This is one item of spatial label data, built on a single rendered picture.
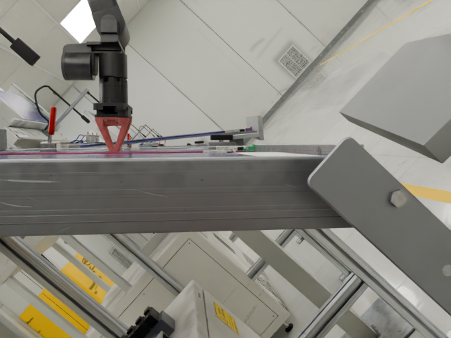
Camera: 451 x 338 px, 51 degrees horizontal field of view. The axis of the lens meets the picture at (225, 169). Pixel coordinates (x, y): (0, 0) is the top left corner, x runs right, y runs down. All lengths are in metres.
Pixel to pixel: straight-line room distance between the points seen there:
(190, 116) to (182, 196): 8.11
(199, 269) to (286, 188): 1.52
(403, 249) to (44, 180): 0.29
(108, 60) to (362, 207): 0.71
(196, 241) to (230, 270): 0.18
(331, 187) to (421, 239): 0.08
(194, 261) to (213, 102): 6.77
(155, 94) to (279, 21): 2.60
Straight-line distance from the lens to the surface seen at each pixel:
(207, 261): 1.90
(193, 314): 0.92
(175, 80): 8.56
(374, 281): 1.24
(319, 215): 0.41
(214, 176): 0.39
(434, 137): 0.71
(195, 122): 8.49
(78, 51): 1.02
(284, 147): 0.70
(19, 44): 0.88
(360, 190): 0.37
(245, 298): 1.96
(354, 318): 1.55
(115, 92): 0.97
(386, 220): 0.38
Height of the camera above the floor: 0.85
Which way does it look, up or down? 6 degrees down
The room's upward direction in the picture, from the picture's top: 48 degrees counter-clockwise
